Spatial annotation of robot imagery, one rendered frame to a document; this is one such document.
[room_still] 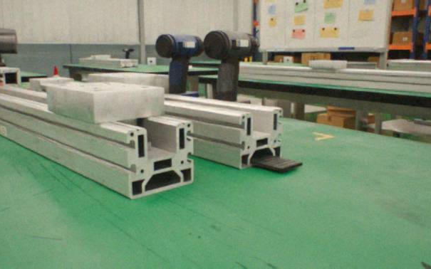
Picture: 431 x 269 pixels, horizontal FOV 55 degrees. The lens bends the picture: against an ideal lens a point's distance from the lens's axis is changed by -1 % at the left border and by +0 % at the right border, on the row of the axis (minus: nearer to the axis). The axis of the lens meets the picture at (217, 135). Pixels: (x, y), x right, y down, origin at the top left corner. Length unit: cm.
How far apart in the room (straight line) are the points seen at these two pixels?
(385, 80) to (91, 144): 168
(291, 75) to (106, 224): 206
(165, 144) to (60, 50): 1212
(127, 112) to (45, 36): 1201
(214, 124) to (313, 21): 341
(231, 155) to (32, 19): 1201
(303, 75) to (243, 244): 201
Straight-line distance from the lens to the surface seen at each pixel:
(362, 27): 370
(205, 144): 68
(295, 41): 417
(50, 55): 1258
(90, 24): 1294
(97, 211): 49
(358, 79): 216
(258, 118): 69
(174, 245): 40
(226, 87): 89
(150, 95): 59
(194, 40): 112
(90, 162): 60
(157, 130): 57
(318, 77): 231
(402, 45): 1107
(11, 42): 128
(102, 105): 56
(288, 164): 64
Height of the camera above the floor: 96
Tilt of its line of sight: 12 degrees down
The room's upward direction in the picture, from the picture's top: straight up
